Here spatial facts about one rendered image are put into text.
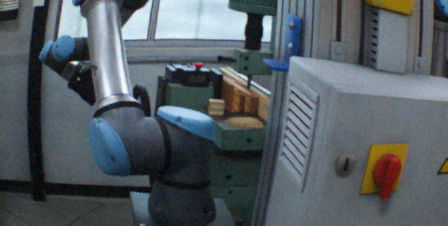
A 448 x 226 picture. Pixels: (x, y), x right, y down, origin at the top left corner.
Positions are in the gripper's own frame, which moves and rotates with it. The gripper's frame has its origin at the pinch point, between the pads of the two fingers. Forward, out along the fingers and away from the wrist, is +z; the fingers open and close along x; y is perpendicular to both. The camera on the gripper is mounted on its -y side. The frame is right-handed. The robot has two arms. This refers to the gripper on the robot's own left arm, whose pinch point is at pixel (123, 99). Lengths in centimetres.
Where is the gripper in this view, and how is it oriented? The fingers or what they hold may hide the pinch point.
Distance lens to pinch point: 190.6
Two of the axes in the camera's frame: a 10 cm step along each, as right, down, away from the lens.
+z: 7.7, 5.1, 3.9
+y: -5.6, 8.3, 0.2
